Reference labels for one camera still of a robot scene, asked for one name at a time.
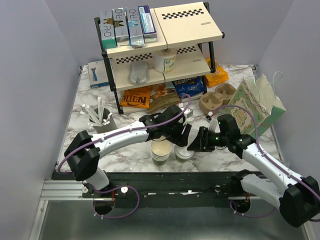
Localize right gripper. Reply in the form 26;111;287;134
187;125;229;153

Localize single green paper cup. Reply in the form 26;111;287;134
174;145;195;162

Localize stack of green paper cups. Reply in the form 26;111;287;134
150;140;172;166

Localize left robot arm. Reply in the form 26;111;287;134
64;105;192;198

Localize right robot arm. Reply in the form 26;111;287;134
187;114;320;228

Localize stack of white plastic lids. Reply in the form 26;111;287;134
187;129;198;147

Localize cardboard cup carrier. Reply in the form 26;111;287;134
198;83;237;114

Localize brown chips bag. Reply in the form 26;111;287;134
148;82;180;113

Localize blue Doritos bag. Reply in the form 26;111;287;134
172;76;205;98

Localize orange yellow snack bag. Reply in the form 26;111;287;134
205;60;229;88

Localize green Fresh paper bag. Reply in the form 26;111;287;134
225;74;286;138

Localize white patterned paper cup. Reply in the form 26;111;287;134
153;48;177;74

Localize grey straw holder cup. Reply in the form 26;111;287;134
80;96;118;134

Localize beige three-tier shelf rack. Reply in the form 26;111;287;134
101;1;225;114

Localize blue razor package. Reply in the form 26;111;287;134
88;60;109;89

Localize silver blue RiO box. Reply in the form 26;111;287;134
125;7;145;48

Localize purple white box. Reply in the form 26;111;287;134
138;5;157;43

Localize teal RiO box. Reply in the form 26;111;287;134
99;10;117;49

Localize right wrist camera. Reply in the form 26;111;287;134
205;111;220;132

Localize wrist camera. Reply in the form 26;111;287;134
205;111;220;132
178;103;193;119

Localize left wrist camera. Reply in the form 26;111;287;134
178;103;193;119

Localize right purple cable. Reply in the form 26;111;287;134
207;104;320;222

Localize purple cable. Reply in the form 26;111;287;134
56;94;193;221
207;104;320;222

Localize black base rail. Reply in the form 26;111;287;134
51;169;278;210

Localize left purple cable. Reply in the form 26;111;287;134
56;94;193;221

